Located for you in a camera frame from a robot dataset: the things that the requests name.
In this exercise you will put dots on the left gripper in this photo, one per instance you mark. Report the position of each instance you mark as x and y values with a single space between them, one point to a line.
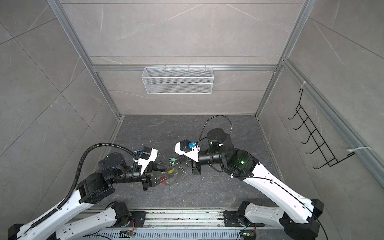
150 174

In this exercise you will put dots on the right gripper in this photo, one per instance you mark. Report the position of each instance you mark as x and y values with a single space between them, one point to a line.
195 165

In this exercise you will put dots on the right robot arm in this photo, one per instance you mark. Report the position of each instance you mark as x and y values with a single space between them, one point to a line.
295 214

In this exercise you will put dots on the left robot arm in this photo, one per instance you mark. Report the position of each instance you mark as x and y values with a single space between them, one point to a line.
56 223

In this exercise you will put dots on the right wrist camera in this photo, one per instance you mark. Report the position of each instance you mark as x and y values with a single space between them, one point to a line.
188 149

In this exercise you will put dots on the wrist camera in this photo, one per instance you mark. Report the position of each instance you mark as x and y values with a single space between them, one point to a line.
188 149
146 156

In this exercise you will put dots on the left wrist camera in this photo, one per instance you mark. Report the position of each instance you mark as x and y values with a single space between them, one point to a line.
146 156

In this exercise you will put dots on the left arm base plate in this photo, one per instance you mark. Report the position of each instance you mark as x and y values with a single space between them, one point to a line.
138 218

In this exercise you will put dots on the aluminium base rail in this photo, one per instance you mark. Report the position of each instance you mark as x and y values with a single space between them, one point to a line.
183 220

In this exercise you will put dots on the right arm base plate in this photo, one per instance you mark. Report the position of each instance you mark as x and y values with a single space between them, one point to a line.
231 219

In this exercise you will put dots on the slotted cable duct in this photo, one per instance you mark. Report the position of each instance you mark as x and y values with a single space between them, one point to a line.
145 234

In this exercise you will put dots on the white wire mesh basket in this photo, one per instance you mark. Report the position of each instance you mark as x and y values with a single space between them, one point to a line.
178 80

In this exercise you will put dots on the black wire hook rack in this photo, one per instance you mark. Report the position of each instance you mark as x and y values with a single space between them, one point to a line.
314 134

